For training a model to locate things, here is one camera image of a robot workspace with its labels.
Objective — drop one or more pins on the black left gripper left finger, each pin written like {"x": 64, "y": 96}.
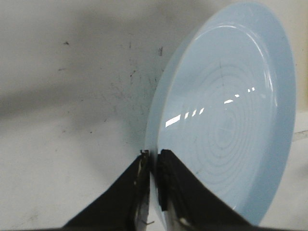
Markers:
{"x": 125, "y": 204}

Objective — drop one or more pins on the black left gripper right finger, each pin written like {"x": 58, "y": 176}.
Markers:
{"x": 187, "y": 202}

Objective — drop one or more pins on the light blue round plate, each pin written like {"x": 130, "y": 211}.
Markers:
{"x": 225, "y": 106}

